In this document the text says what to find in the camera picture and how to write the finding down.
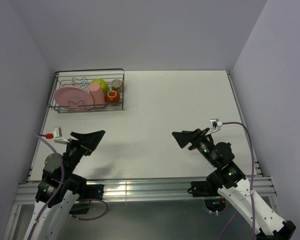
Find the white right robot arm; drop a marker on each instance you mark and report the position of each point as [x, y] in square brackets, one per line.
[229, 182]

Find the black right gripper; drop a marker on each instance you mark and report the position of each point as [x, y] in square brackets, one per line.
[183, 137]

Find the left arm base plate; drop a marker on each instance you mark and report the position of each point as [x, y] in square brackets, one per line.
[91, 191]

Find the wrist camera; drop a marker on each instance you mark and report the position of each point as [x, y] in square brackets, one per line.
[57, 136]
[216, 125]

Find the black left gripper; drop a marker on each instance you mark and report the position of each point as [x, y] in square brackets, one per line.
[87, 142]

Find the orange black mug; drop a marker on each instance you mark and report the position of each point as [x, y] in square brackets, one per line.
[112, 97]

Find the wire dish rack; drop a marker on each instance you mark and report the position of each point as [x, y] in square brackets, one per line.
[83, 78]

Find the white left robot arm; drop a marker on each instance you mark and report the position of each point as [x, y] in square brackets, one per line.
[61, 193]

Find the aluminium table rail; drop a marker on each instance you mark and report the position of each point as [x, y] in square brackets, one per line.
[139, 190]

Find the speckled ceramic cup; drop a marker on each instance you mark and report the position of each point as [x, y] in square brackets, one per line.
[117, 85]

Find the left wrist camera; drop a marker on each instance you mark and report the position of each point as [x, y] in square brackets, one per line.
[57, 136]

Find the pink plate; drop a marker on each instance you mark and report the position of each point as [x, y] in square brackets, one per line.
[73, 98]

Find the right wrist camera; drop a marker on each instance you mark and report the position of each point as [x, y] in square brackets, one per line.
[216, 125]

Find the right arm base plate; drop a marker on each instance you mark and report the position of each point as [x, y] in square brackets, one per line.
[203, 189]

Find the pink tumbler cup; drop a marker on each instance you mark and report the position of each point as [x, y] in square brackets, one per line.
[97, 94]

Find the green bowl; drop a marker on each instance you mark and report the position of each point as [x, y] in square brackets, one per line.
[102, 83]

